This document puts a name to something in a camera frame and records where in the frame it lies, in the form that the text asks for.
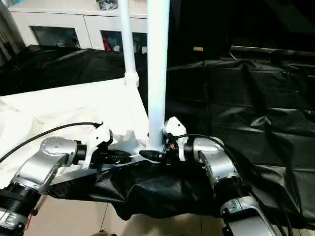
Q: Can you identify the white cabinet with glass doors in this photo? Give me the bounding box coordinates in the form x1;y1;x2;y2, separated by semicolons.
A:
8;0;151;54

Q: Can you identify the long black bar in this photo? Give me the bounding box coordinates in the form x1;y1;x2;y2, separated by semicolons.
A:
230;45;315;57

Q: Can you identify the white plastic table leg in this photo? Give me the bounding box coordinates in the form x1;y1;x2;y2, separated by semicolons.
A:
146;0;171;150
120;0;140;87

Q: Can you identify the black backdrop cloth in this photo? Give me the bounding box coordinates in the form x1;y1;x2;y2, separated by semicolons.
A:
167;0;315;62

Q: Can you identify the grey curtain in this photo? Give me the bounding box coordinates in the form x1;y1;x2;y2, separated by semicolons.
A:
0;0;28;64

